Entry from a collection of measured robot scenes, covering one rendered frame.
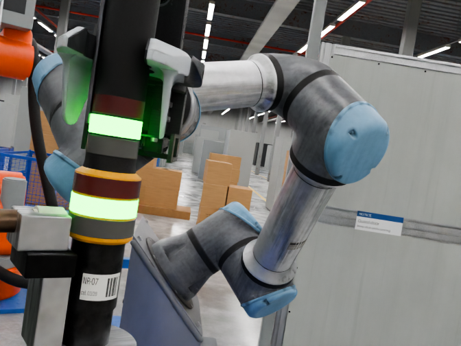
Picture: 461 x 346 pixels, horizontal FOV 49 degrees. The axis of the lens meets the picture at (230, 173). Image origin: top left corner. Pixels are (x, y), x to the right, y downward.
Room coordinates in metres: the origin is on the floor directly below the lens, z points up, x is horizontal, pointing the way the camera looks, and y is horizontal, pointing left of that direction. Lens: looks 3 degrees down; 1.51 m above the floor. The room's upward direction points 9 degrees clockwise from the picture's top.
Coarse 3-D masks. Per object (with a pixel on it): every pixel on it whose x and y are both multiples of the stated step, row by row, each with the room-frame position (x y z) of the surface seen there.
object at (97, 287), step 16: (80, 256) 0.31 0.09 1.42; (96, 256) 0.31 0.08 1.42; (112, 256) 0.32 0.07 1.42; (80, 272) 0.31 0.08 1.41; (96, 272) 0.31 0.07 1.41; (112, 272) 0.32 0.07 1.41; (80, 288) 0.31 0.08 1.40; (96, 288) 0.31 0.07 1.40; (112, 288) 0.32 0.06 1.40; (80, 304) 0.31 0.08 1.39; (96, 304) 0.32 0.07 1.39; (112, 304) 0.32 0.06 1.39; (80, 320) 0.31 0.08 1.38; (96, 320) 0.32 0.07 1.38; (64, 336) 0.32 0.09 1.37; (80, 336) 0.31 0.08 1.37; (96, 336) 0.32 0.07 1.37
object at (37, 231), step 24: (24, 216) 0.29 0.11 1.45; (48, 216) 0.30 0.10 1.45; (24, 240) 0.29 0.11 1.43; (48, 240) 0.30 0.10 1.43; (24, 264) 0.29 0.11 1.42; (48, 264) 0.29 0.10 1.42; (72, 264) 0.30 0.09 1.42; (48, 288) 0.30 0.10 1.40; (24, 312) 0.32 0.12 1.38; (48, 312) 0.30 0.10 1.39; (24, 336) 0.31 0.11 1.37; (48, 336) 0.30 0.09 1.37; (120, 336) 0.34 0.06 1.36
